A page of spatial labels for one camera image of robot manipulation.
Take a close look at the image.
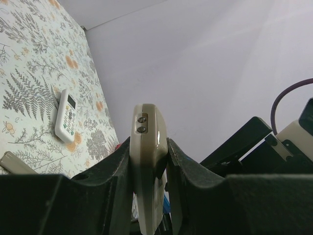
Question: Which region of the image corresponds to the grey beige remote control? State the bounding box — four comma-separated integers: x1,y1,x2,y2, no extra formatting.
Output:
129,104,168,235

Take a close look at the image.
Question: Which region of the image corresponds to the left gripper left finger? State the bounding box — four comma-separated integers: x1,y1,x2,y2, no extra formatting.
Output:
0,140,133,235

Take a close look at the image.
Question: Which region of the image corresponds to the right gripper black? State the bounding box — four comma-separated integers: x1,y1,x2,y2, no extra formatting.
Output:
201,117,313,175

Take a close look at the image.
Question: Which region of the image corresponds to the grey remote battery cover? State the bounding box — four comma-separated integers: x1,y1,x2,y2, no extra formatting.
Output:
0,151,37,175

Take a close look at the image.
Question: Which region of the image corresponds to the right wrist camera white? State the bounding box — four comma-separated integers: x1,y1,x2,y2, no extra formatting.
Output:
265,97,313,162

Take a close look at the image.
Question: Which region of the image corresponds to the white air conditioner remote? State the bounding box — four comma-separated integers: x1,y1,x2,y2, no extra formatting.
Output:
54,89,77,144

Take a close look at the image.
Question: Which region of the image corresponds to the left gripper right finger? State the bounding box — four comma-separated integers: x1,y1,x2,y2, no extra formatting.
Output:
167,139,313,235

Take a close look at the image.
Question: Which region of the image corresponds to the floral patterned table mat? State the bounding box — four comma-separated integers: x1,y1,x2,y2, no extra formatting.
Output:
0,0,118,178

